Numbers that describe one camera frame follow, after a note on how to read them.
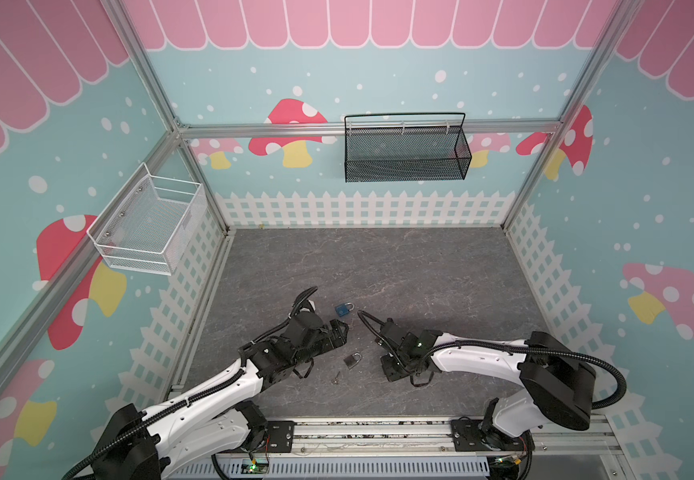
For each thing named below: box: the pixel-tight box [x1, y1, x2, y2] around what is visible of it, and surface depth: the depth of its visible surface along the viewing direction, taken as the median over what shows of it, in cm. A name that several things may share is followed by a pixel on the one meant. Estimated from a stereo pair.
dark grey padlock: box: [343, 352, 362, 370], surface depth 88 cm
